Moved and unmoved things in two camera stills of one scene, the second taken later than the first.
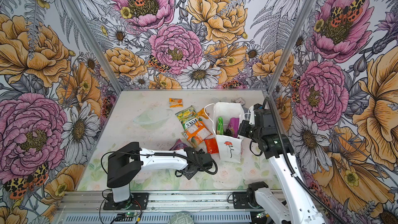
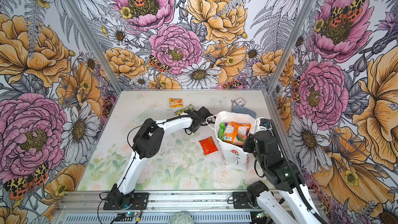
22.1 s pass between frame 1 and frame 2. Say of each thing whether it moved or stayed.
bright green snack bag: moved
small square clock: stayed
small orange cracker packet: stayed
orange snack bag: moved
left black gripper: moved
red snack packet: stayed
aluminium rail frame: stayed
